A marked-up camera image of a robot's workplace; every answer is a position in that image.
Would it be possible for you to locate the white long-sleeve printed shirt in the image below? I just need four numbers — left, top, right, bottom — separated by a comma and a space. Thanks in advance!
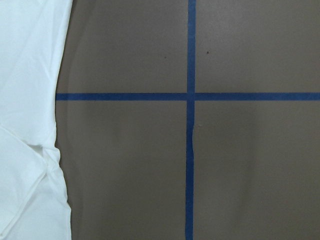
0, 0, 72, 240

